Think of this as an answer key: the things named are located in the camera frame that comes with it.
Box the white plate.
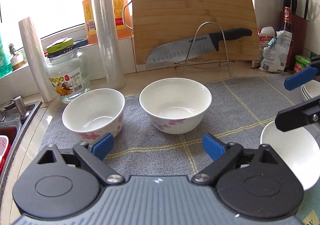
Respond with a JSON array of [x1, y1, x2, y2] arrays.
[[260, 122, 319, 191]]

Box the white floral bowl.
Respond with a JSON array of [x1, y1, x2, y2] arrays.
[[139, 78, 212, 135], [62, 88, 125, 144]]

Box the stacked white plates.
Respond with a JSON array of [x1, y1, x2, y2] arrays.
[[300, 80, 320, 101]]

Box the green lid red jar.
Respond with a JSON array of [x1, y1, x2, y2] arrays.
[[293, 55, 311, 74]]

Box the white food packet with clip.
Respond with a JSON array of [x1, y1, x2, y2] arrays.
[[259, 30, 292, 73]]

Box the grey checked table mat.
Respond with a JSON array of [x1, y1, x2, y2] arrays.
[[41, 74, 303, 177]]

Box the knife block with knives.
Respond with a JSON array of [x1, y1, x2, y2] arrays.
[[280, 0, 308, 70]]

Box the dark sauce bottle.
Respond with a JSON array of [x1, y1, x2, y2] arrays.
[[281, 0, 294, 70]]

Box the red white food packet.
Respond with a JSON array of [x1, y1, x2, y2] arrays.
[[251, 26, 276, 68]]

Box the steel sink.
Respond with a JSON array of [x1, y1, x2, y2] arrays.
[[1, 100, 42, 186]]

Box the glass jar green lid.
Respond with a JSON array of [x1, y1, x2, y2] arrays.
[[46, 37, 90, 104]]

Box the small potted plant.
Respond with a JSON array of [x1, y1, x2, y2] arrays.
[[9, 44, 25, 71]]

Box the green detergent bottle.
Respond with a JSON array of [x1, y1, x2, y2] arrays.
[[0, 38, 12, 78]]

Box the cling film roll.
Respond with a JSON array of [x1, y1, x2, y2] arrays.
[[91, 0, 125, 90]]

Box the orange oil bottle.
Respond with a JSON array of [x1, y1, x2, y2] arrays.
[[82, 0, 132, 45]]

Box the white plastic bag roll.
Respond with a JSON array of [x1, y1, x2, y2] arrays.
[[18, 17, 57, 103]]

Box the bamboo cutting board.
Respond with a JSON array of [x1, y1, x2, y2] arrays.
[[132, 0, 260, 65]]

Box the metal wire rack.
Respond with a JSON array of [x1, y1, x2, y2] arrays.
[[180, 21, 232, 78]]

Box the black handled santoku knife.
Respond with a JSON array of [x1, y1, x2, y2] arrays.
[[145, 28, 252, 70]]

